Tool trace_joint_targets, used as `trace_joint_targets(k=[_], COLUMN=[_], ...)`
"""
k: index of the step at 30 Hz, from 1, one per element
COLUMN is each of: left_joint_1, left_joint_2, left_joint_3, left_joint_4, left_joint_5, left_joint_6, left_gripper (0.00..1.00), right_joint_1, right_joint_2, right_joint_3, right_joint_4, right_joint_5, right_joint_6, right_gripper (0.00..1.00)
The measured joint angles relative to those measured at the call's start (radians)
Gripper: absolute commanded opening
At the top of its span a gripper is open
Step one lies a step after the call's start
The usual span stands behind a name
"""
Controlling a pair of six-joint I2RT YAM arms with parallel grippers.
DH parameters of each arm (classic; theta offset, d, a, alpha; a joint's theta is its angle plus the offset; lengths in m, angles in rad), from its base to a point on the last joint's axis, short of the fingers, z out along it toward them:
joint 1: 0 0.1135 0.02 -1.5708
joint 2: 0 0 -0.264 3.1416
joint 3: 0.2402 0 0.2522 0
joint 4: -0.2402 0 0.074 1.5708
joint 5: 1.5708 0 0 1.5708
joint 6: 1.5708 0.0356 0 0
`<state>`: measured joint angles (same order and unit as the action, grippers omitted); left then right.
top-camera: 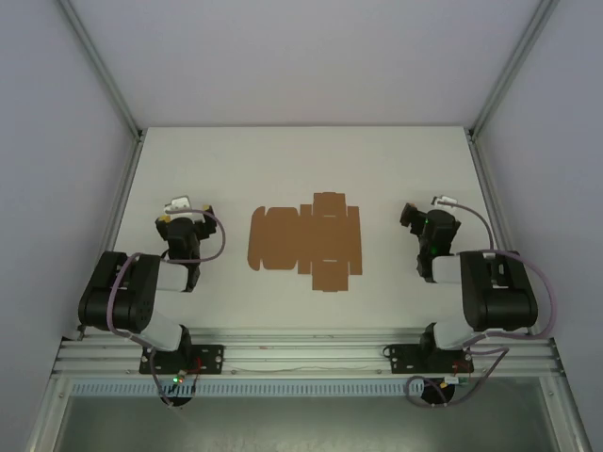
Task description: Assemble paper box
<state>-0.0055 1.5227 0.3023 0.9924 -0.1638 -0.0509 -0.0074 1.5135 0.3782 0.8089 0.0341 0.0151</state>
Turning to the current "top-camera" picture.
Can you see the aluminium mounting rail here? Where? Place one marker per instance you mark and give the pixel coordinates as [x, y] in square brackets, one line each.
[306, 350]

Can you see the aluminium table side rail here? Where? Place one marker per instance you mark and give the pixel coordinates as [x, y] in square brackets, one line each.
[122, 188]
[485, 188]

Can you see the grey metal sheet panel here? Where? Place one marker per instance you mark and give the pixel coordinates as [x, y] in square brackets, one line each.
[301, 424]

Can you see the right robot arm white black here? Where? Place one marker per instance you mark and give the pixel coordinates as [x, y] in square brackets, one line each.
[494, 301]

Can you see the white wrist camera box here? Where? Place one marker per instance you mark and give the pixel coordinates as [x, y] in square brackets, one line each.
[179, 203]
[445, 199]

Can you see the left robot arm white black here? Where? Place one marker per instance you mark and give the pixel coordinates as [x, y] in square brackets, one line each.
[118, 292]

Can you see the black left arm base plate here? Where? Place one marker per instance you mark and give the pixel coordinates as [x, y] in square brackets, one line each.
[212, 359]

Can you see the brown cardboard box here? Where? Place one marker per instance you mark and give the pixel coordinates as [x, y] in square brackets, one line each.
[306, 240]

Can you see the aluminium frame post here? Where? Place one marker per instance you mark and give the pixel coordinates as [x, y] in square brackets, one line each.
[513, 66]
[99, 66]

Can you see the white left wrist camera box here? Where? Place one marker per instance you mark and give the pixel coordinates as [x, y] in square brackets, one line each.
[179, 203]

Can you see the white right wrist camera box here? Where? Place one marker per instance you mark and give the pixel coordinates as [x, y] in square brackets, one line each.
[445, 199]

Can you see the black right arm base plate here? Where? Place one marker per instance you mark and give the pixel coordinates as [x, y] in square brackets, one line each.
[400, 358]

